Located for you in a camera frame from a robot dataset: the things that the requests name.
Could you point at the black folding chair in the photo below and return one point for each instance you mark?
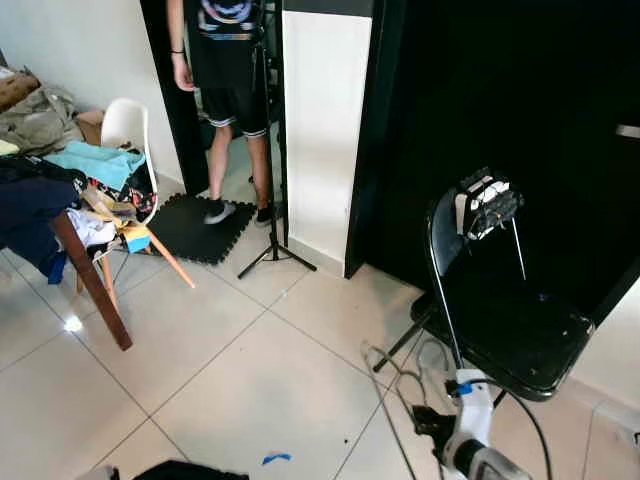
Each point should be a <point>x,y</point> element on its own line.
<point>510,340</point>

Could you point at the blue tape scrap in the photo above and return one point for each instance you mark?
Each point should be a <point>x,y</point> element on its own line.
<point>277,459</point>

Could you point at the black and white device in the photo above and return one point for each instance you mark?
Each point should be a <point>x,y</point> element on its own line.
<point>488,205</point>

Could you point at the black tripod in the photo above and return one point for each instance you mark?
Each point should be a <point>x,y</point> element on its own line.
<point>270,235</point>

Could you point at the black foam puzzle mat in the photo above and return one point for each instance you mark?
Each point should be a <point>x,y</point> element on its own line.
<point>190,235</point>

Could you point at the black door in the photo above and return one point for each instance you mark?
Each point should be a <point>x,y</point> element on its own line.
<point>520,100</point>

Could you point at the patterned colourful cloth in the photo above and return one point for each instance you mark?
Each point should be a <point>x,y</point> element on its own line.
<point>125,195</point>

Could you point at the white cloth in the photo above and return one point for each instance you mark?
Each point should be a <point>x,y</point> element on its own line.
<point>92,230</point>

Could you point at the person in black shirt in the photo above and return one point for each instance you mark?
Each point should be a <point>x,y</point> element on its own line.
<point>225,60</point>

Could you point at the teal cloth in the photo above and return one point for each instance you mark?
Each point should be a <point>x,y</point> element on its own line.
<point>90,162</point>

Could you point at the white plastic chair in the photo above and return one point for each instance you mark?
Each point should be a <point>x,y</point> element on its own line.
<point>125,120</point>

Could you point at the navy garment with white logo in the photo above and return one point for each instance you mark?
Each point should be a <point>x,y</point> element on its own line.
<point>30,215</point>

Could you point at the dark navy garment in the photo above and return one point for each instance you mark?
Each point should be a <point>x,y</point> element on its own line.
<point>40,168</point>

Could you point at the olive plastic bag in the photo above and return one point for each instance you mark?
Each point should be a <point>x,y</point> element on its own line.
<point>35,125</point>

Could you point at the cardboard box with contents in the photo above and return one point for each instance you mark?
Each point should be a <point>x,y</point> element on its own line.
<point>15,92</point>

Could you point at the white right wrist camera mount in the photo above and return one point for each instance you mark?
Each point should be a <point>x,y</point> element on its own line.
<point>472,415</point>

